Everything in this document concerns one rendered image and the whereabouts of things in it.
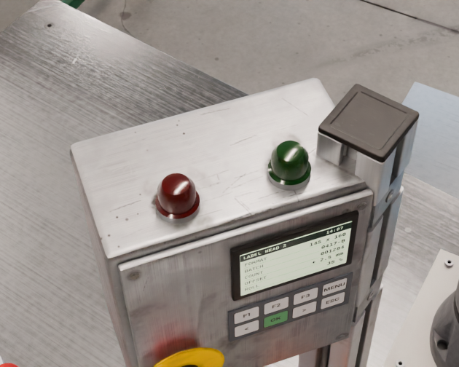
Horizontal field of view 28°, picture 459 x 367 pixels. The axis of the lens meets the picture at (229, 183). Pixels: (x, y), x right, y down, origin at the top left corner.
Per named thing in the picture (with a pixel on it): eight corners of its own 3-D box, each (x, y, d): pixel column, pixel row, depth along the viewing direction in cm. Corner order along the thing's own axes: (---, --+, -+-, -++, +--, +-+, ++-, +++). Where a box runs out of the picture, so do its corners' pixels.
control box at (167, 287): (105, 300, 72) (66, 141, 57) (305, 238, 75) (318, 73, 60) (140, 414, 66) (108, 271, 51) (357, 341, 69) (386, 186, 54)
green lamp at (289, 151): (261, 163, 55) (261, 138, 54) (301, 151, 56) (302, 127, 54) (277, 195, 54) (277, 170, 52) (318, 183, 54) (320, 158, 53)
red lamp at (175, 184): (150, 195, 54) (146, 171, 52) (191, 183, 55) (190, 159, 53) (163, 229, 52) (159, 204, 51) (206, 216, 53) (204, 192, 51)
